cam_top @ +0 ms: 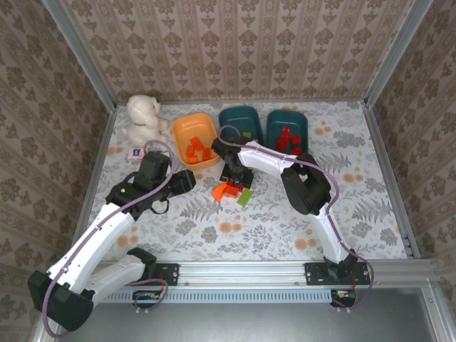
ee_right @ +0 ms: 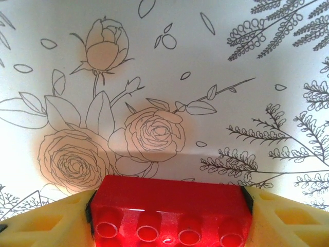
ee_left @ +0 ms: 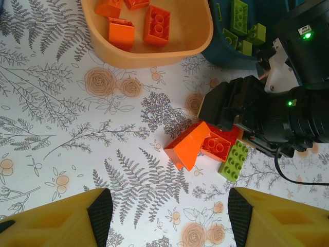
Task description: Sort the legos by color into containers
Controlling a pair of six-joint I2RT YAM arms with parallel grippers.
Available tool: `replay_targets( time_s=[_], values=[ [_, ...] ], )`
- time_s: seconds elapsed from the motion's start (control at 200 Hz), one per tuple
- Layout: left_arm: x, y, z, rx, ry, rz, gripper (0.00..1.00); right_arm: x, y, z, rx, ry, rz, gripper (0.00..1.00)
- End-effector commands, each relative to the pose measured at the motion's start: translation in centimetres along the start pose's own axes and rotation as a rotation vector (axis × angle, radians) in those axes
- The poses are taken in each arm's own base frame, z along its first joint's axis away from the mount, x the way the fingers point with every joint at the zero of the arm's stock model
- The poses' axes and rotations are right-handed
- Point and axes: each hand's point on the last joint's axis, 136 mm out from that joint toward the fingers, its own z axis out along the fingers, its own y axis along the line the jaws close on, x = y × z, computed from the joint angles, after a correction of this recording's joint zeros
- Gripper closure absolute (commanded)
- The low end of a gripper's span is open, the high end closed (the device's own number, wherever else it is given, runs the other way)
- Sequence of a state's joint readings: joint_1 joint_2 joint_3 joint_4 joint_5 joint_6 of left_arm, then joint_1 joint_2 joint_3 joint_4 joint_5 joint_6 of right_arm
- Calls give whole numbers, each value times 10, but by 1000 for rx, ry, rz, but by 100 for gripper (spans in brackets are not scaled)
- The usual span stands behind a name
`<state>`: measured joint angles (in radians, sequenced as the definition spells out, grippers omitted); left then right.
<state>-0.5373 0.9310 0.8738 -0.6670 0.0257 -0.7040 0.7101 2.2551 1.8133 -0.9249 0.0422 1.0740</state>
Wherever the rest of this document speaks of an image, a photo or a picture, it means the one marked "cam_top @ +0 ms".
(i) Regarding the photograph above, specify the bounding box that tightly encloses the orange curved lego piece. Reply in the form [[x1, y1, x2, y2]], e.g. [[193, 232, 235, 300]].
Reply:
[[212, 182, 229, 202]]

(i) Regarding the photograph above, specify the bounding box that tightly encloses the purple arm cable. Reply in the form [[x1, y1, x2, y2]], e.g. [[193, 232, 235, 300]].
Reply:
[[41, 140, 177, 338], [217, 124, 375, 313]]

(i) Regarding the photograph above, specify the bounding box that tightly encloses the teal plastic container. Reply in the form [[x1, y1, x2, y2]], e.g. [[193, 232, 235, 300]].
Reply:
[[265, 109, 309, 157], [217, 105, 265, 147]]

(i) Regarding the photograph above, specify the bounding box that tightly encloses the white plush toy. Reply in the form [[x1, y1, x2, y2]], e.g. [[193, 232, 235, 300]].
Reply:
[[120, 94, 171, 147]]

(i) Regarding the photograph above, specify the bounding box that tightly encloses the aluminium mounting rail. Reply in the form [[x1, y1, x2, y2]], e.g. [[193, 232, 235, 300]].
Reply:
[[53, 259, 437, 286]]

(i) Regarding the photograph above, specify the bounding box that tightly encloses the aluminium frame post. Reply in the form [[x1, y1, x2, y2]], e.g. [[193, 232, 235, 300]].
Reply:
[[41, 0, 118, 110], [363, 0, 434, 108]]

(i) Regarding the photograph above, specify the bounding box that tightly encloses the grey slotted cable duct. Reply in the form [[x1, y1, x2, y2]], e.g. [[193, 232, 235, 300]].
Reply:
[[94, 289, 334, 304]]

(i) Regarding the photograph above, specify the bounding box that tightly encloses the floral patterned table cover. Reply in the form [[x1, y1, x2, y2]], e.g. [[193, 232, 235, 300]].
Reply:
[[77, 101, 410, 261]]

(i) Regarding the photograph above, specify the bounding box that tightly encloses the aluminium table side rail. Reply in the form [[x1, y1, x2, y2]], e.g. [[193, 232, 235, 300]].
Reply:
[[362, 101, 422, 259], [67, 105, 118, 260]]

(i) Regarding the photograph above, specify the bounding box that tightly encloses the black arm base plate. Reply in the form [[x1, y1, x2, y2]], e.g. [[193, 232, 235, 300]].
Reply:
[[142, 262, 180, 287], [304, 261, 371, 286]]

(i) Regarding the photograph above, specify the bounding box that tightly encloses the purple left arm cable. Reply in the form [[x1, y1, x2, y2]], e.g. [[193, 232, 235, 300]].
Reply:
[[41, 140, 177, 338]]

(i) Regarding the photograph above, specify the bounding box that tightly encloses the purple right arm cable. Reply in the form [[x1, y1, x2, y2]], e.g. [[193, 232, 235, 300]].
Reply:
[[217, 124, 375, 313]]

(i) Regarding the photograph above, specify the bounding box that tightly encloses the aluminium table end rail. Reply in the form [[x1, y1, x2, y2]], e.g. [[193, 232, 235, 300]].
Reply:
[[114, 96, 368, 105]]

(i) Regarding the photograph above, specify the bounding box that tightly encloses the grey metal panel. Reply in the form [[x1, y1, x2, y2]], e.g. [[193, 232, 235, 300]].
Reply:
[[33, 284, 450, 342]]

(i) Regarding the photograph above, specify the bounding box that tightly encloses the thin black left camera cable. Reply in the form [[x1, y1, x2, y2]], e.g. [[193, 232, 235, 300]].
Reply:
[[148, 199, 171, 215]]

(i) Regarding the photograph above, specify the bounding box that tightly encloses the orange plastic container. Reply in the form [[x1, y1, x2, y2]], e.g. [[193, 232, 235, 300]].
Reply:
[[171, 112, 221, 171]]

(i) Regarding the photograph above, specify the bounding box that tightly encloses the black connector board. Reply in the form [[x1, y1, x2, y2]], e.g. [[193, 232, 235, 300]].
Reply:
[[330, 289, 357, 308], [132, 290, 160, 309]]

